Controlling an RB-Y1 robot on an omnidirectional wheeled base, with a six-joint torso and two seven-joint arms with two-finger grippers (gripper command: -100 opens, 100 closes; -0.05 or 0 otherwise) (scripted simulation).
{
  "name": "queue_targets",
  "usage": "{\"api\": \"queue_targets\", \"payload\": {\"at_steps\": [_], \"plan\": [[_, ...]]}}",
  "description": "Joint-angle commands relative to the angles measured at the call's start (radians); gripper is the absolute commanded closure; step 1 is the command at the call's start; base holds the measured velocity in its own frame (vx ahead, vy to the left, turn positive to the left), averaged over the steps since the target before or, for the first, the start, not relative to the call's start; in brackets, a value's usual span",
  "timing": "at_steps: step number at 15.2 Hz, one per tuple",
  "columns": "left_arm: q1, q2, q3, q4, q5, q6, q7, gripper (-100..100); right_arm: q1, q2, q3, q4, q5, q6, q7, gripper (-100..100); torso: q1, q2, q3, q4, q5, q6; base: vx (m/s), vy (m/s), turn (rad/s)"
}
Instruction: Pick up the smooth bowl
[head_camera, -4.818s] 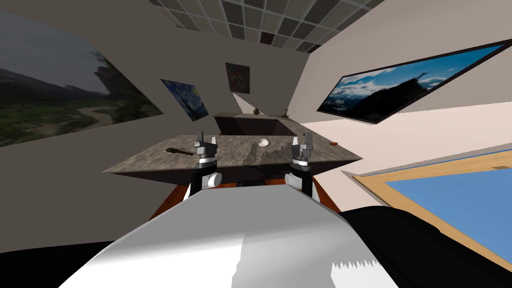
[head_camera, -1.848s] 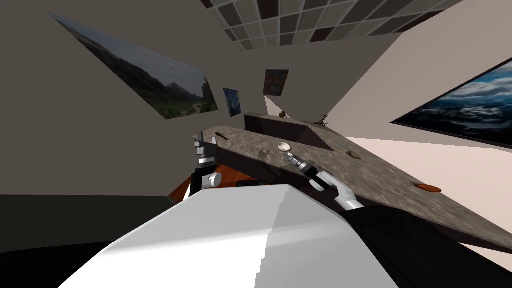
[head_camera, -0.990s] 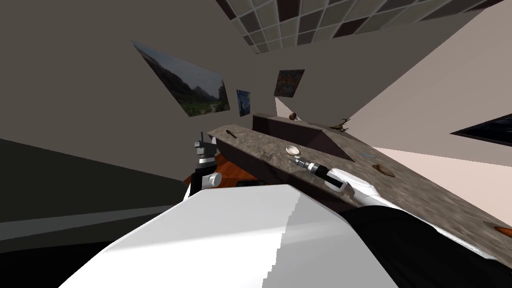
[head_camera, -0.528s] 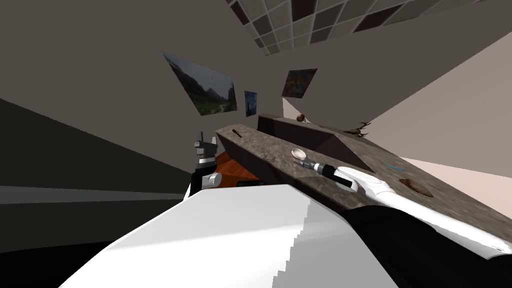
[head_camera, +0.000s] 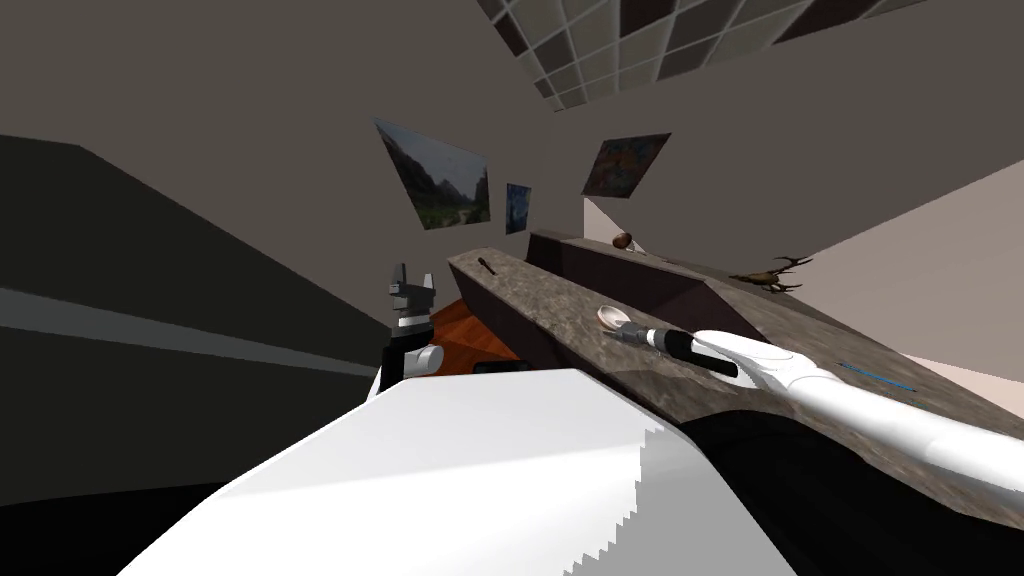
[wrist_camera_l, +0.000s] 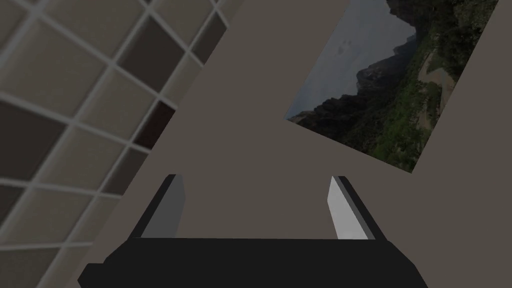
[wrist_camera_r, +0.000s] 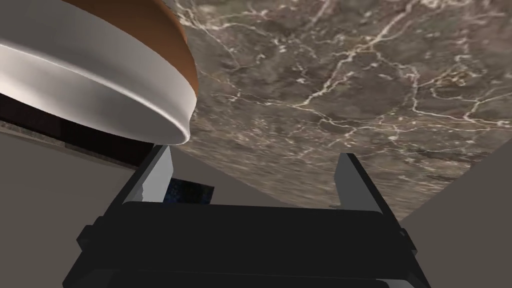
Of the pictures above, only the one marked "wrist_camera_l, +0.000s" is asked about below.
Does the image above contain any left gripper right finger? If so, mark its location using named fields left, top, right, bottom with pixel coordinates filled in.
left=327, top=175, right=388, bottom=241

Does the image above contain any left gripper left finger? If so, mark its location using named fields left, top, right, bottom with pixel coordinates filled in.
left=127, top=173, right=187, bottom=240

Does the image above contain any mountain landscape wall picture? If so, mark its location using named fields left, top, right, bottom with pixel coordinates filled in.
left=283, top=0, right=500, bottom=174

